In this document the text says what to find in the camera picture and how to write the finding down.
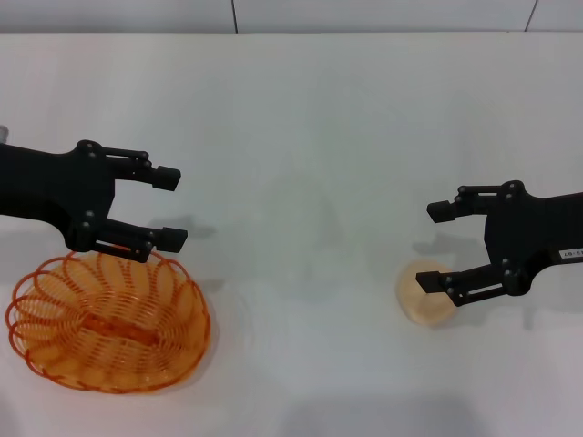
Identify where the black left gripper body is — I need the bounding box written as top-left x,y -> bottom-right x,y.
0,141 -> 121,239

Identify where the orange wire basket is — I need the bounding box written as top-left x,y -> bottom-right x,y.
5,249 -> 212,395

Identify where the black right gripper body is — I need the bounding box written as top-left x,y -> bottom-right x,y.
485,185 -> 583,297

